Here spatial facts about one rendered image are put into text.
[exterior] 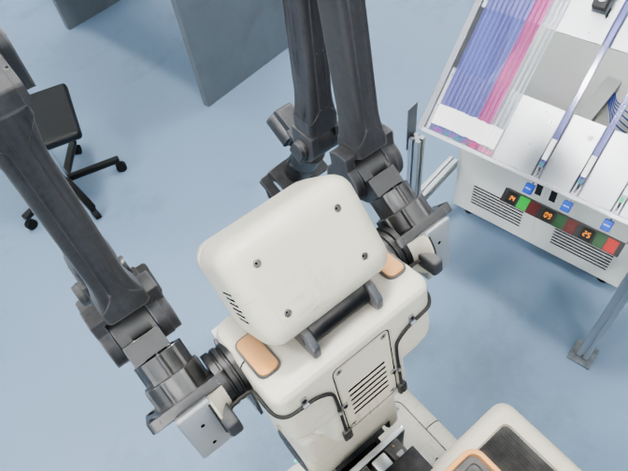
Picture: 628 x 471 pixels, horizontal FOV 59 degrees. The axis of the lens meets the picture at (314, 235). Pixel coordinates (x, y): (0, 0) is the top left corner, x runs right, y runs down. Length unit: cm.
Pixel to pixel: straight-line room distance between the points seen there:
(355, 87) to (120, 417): 167
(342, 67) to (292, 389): 43
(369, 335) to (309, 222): 18
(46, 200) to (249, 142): 226
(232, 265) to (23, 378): 186
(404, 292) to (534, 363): 142
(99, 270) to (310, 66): 43
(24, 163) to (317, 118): 48
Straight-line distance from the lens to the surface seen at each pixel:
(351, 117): 84
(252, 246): 66
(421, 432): 171
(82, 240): 69
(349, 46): 78
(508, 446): 117
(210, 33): 298
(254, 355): 75
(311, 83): 90
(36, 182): 64
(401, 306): 77
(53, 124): 262
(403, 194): 88
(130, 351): 78
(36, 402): 238
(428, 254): 87
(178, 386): 77
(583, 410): 214
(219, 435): 82
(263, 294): 66
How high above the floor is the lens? 190
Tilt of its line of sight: 52 degrees down
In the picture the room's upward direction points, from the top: 9 degrees counter-clockwise
